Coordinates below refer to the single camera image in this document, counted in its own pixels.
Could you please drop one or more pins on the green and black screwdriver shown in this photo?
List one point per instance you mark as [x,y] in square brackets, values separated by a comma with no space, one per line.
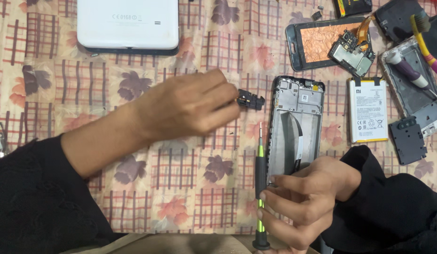
[261,169]

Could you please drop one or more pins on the black phone back cover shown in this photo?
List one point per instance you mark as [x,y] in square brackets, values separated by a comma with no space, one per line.
[396,19]

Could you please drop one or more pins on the white phone back cover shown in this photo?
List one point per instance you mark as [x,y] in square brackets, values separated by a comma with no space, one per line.
[128,24]

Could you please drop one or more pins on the black plastic camera cover plate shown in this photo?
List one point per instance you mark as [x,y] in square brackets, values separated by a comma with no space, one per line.
[408,143]

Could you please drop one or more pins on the yellow and pink toothbrush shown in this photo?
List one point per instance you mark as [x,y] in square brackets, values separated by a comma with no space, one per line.
[425,46]

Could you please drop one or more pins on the dark phone body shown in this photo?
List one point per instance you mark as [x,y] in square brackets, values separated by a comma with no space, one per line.
[133,52]

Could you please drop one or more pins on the phone screen with copper back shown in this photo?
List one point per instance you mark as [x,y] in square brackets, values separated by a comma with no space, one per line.
[315,42]

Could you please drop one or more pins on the person's left fingers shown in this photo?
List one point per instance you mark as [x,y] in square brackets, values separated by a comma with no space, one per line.
[218,102]

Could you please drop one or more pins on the small black plastic phone part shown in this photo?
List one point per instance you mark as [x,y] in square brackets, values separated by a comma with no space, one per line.
[252,100]

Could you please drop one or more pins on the black battery with yellow label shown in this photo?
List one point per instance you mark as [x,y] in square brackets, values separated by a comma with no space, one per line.
[354,7]

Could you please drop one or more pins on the phone motherboard circuit board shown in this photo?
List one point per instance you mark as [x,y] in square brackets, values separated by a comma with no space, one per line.
[352,53]

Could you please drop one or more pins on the floral checked tablecloth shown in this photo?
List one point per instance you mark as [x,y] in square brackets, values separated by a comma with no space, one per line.
[98,84]

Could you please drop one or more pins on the silver phone frame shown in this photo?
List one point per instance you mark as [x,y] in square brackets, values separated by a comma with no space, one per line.
[421,102]

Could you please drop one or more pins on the person's right hand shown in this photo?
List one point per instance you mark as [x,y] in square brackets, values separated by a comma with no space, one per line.
[310,197]

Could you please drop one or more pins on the person's left hand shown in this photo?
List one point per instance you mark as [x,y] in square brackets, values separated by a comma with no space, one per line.
[183,105]

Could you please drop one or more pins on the grey phone frame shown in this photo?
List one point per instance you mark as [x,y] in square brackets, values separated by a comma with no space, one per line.
[299,95]

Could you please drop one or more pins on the small black phone component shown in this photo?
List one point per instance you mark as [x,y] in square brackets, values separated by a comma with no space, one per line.
[317,15]

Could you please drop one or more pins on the purple and white screwdriver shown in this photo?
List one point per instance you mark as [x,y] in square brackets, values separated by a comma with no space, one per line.
[409,72]

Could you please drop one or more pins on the metal tweezers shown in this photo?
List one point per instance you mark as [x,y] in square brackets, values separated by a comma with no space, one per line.
[1,139]

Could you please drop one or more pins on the white phone battery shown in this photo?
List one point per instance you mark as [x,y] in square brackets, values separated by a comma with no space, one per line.
[368,109]

